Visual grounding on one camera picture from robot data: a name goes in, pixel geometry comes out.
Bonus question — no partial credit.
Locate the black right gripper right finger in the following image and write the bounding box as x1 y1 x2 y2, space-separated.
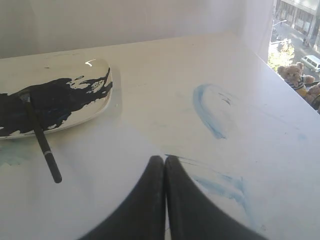
164 155 265 240

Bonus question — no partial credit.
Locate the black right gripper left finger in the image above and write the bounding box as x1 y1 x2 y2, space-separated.
82 155 166 240

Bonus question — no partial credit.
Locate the black paintbrush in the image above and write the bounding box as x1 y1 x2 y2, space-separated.
19 91 63 184

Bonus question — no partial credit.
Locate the white square paint plate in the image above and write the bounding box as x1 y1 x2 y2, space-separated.
0 58 113 139

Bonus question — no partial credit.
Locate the brown teddy bear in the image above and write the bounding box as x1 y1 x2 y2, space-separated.
307 83 320 104
277 62 315 98

